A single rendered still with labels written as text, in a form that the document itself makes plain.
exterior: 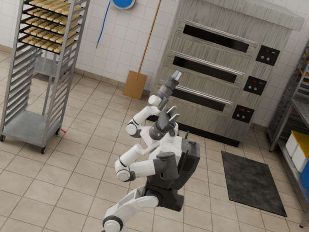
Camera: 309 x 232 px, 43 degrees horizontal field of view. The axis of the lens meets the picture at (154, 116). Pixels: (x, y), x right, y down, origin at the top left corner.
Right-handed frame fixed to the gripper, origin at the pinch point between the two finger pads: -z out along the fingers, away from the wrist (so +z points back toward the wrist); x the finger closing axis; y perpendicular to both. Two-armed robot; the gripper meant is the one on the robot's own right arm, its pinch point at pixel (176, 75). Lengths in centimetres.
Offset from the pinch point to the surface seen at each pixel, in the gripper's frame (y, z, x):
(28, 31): 164, 45, -32
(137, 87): 183, 44, -312
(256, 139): -2, 4, -398
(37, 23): 162, 34, -34
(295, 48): 29, -146, -382
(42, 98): 226, 125, -184
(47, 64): 298, 95, -241
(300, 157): -78, -10, -303
